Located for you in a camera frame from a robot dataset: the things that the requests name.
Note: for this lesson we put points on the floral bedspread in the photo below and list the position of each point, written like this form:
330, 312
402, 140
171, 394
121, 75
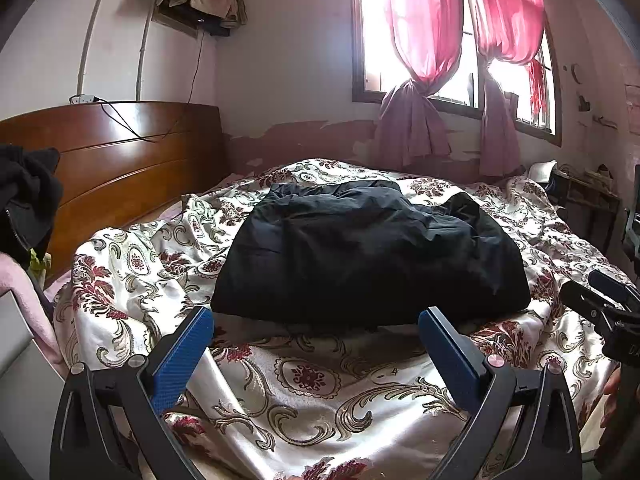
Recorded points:
310, 375

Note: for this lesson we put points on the person's right hand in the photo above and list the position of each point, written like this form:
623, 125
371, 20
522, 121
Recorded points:
612, 400

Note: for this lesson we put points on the black clothing pile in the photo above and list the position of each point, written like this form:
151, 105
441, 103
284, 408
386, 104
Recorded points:
25, 195

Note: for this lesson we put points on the black jacket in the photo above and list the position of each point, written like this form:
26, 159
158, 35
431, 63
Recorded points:
360, 260

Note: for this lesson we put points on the white power strip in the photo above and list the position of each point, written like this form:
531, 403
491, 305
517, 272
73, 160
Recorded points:
82, 99

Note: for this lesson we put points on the grey flat panel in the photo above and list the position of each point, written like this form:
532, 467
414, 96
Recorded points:
20, 340

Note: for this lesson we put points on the pink curtain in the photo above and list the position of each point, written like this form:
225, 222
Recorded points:
415, 20
505, 10

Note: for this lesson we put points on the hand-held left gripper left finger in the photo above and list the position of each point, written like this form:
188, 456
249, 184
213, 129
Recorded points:
182, 355

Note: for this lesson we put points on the pink blanket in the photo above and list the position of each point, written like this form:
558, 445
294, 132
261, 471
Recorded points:
20, 280

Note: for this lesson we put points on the white wall pipe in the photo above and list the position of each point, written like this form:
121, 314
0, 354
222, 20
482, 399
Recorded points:
86, 55
141, 60

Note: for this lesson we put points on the dark side table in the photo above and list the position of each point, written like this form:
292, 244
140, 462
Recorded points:
585, 195

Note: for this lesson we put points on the wooden headboard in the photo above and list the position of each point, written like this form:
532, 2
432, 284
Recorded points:
125, 160

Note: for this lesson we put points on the white cloth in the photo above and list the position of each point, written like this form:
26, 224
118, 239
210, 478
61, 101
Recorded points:
542, 169

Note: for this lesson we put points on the small green object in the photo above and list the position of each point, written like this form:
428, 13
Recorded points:
40, 261

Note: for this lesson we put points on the black wall-mounted box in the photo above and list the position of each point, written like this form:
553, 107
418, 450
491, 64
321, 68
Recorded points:
210, 25

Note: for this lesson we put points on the wooden framed window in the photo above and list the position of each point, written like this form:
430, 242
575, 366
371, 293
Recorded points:
467, 77

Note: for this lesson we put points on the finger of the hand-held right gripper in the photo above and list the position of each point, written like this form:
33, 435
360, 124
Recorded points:
612, 285
585, 302

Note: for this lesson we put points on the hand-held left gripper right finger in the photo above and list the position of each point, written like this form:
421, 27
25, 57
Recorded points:
450, 360

